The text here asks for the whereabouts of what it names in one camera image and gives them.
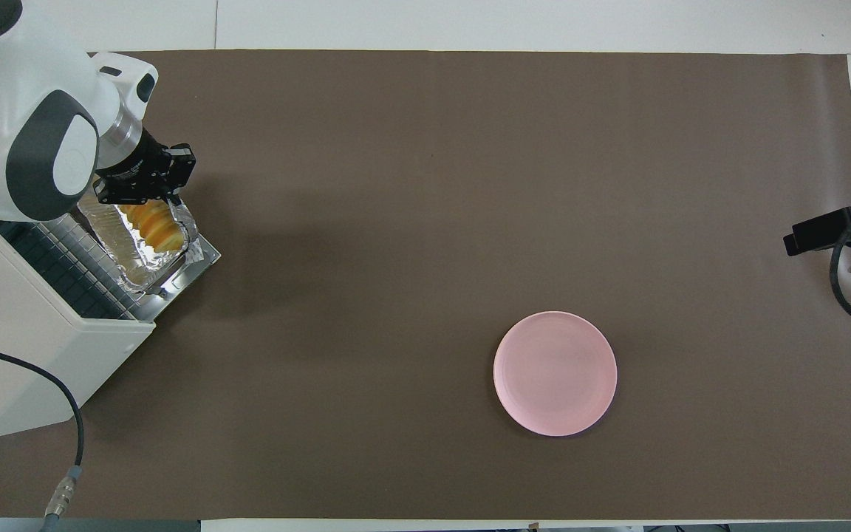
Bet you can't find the cream toaster oven body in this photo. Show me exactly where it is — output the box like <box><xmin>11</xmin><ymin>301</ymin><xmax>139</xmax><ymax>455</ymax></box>
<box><xmin>0</xmin><ymin>218</ymin><xmax>157</xmax><ymax>443</ymax></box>

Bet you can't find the brown table mat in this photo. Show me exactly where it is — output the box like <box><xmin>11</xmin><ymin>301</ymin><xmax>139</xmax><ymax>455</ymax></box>
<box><xmin>0</xmin><ymin>50</ymin><xmax>851</xmax><ymax>520</ymax></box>

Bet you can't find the pink round plate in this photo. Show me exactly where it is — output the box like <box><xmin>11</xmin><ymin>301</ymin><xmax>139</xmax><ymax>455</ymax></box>
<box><xmin>493</xmin><ymin>311</ymin><xmax>618</xmax><ymax>437</ymax></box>

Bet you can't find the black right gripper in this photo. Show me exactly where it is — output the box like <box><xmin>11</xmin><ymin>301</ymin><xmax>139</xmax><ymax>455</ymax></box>
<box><xmin>784</xmin><ymin>196</ymin><xmax>851</xmax><ymax>257</ymax></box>

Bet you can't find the wire oven rack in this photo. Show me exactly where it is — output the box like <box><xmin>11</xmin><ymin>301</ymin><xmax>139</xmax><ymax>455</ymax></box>
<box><xmin>0</xmin><ymin>218</ymin><xmax>140</xmax><ymax>320</ymax></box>

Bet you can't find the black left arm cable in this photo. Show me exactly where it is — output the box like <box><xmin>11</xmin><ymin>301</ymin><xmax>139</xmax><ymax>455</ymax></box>
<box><xmin>0</xmin><ymin>341</ymin><xmax>85</xmax><ymax>532</ymax></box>

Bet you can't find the glass toaster oven door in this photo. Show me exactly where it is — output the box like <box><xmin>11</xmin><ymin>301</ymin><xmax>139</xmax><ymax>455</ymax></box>
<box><xmin>126</xmin><ymin>222</ymin><xmax>222</xmax><ymax>323</ymax></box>

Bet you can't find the aluminium foil baking tray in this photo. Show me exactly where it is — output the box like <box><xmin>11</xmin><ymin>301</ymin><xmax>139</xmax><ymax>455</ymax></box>
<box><xmin>77</xmin><ymin>194</ymin><xmax>201</xmax><ymax>290</ymax></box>

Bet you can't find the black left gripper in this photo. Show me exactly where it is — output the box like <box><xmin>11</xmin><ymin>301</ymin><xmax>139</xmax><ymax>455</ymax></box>
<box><xmin>93</xmin><ymin>127</ymin><xmax>197</xmax><ymax>210</ymax></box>

